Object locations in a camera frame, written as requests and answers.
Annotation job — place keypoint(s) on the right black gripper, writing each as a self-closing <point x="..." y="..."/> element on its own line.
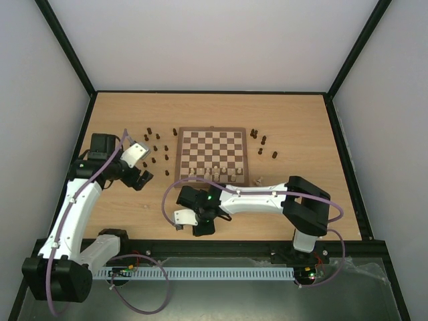
<point x="203" y="227"/>

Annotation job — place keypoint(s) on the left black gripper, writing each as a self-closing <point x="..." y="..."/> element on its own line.
<point x="130" y="181"/>

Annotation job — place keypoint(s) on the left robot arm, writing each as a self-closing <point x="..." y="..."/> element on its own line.
<point x="62" y="271"/>

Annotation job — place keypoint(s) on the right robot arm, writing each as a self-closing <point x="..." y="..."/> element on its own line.
<point x="305" y="206"/>

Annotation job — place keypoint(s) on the wooden chess board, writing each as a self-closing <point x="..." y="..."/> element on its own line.
<point x="206" y="147"/>

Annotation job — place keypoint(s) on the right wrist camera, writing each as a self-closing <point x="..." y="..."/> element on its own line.
<point x="184" y="217"/>

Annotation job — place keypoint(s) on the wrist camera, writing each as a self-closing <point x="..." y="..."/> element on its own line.
<point x="184" y="217"/>
<point x="134" y="153"/>

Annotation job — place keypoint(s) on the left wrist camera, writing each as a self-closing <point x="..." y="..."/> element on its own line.
<point x="134" y="153"/>

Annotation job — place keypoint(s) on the white slotted cable duct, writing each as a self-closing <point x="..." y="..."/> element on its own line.
<point x="199" y="273"/>

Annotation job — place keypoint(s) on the black frame rail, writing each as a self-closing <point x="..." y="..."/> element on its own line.
<point x="278" y="252"/>

